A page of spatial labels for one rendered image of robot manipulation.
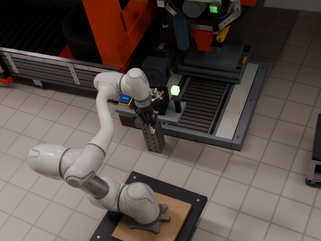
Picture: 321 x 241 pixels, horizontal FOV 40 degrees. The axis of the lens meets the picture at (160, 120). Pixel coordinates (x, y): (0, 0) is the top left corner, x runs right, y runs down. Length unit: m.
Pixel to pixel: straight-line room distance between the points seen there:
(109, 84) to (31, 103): 1.71
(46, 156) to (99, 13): 1.19
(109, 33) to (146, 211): 1.17
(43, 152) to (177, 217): 0.92
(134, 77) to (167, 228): 0.86
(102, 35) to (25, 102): 1.22
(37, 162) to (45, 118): 1.77
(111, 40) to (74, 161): 1.26
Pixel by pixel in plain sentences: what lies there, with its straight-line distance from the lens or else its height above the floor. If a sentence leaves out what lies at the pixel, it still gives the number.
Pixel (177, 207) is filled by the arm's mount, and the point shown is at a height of 0.32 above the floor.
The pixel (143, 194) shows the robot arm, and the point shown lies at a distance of 2.29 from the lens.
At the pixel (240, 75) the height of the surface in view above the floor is 0.17.
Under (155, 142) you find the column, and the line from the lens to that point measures 3.05.
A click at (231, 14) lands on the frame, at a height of 0.74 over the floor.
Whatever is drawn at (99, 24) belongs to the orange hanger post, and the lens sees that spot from 2.86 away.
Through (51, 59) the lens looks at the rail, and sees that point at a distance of 3.53.
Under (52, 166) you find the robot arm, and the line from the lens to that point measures 1.87.
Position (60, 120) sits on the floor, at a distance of 3.59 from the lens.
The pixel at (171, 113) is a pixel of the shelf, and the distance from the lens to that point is 2.77.
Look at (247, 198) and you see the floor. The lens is 2.90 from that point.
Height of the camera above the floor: 2.50
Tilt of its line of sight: 48 degrees down
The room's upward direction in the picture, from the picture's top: 13 degrees counter-clockwise
